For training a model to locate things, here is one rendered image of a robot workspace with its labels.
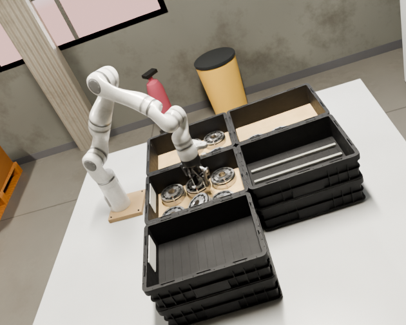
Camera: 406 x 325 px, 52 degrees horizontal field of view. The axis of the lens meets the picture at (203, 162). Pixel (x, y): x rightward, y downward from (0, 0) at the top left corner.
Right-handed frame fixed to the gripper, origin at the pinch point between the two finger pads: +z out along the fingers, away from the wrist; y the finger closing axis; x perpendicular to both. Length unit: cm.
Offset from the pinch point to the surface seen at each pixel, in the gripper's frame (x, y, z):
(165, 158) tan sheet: 12.4, -35.0, 5.1
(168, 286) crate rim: -45, 26, -5
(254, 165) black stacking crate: 20.0, 11.9, 4.8
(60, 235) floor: -17, -173, 89
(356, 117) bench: 77, 30, 18
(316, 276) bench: -11, 53, 17
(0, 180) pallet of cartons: -6, -283, 73
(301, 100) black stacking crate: 64, 11, 2
